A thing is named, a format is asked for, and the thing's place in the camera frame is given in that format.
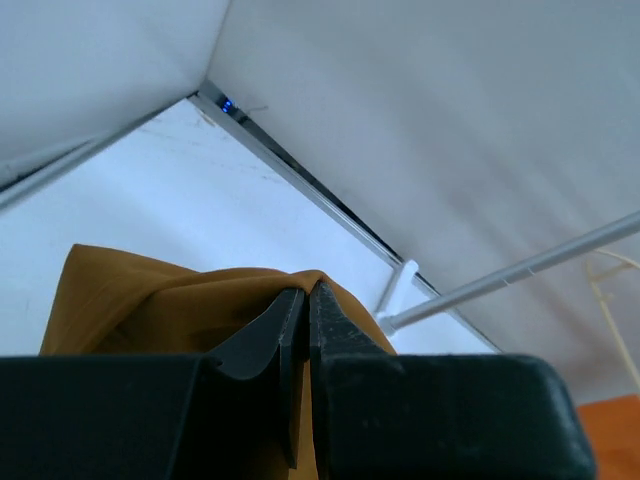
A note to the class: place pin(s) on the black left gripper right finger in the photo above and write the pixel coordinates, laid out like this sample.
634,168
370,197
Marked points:
351,401

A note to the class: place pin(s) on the brown trousers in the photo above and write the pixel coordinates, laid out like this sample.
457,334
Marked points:
115,302

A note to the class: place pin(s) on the white clothes rack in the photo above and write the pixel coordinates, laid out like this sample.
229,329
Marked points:
392,321

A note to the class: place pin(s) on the orange garment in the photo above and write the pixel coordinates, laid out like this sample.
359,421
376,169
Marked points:
612,427

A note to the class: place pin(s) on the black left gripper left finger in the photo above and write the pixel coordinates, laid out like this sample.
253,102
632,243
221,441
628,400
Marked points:
259,372

